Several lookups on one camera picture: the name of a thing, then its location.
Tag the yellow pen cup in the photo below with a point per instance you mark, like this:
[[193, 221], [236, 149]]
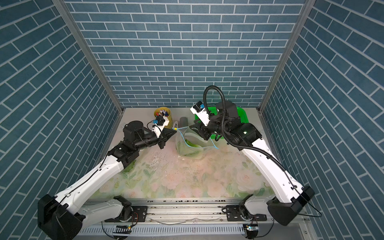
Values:
[[165, 112]]

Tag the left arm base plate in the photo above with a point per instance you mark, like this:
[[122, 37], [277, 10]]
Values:
[[137, 214]]

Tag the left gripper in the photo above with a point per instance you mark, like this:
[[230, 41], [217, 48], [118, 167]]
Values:
[[162, 139]]

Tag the aluminium rail frame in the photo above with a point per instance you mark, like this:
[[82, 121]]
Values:
[[200, 217]]

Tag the clear zipper bag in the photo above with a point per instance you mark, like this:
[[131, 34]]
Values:
[[128, 166], [187, 133]]

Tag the green plastic basket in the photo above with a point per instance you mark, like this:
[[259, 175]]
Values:
[[241, 112]]

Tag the grey fabric case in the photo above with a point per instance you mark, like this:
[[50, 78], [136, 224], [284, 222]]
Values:
[[183, 123]]

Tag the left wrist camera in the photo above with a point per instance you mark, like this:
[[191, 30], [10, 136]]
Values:
[[159, 124]]

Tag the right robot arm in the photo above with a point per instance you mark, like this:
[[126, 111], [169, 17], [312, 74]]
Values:
[[290, 195]]

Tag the chinese cabbage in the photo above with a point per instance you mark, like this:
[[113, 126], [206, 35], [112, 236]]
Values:
[[188, 149]]

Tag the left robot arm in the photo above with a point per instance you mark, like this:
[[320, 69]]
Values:
[[62, 216]]

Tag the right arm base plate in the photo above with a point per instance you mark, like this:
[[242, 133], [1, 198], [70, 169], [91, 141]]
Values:
[[236, 213]]

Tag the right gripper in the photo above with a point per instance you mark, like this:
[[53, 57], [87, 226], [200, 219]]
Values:
[[201, 127]]

